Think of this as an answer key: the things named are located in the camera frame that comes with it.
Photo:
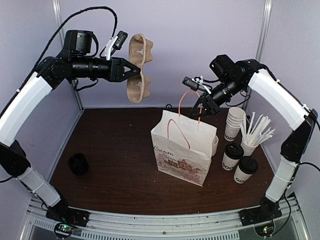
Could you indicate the cream ribbed ceramic mug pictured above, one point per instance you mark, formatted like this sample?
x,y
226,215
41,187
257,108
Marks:
x,y
215,145

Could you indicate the cardboard two-cup carrier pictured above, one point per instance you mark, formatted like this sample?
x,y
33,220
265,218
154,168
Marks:
x,y
139,54

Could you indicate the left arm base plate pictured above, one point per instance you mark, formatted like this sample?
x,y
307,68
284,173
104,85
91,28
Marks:
x,y
70,216

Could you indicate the stack of black cup lids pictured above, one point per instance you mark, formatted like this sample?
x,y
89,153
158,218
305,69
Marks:
x,y
78,164

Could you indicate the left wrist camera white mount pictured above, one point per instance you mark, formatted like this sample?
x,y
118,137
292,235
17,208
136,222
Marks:
x,y
114,44

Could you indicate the bundle of white straws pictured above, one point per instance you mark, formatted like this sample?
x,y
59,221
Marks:
x,y
256,133

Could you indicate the paper cup holding straws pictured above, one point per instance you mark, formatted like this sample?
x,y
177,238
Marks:
x,y
247,149

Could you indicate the white paper cup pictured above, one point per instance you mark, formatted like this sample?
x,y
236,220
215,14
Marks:
x,y
240,177
230,159

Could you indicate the right aluminium wall post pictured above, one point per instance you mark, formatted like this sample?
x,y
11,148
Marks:
x,y
264,29

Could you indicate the aluminium front rail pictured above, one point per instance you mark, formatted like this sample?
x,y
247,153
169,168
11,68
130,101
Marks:
x,y
224,225

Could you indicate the left aluminium wall post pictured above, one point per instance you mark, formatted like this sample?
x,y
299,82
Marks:
x,y
58,19

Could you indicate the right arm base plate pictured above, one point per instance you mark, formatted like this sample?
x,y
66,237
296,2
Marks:
x,y
251,216

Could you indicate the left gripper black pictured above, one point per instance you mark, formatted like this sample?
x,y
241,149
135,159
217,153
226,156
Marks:
x,y
116,69

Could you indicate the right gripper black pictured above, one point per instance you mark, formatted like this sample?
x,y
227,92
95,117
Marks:
x,y
210,104

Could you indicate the aluminium wall post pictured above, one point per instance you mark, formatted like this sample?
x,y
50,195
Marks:
x,y
58,19
264,29

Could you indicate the white paper takeout bag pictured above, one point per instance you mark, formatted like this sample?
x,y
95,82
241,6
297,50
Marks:
x,y
183,147

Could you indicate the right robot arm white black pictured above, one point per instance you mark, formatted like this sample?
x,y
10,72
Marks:
x,y
234,77

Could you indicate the stack of white paper cups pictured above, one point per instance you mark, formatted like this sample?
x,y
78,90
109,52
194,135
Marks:
x,y
235,118

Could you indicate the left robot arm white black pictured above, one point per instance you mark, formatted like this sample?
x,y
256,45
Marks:
x,y
74,61

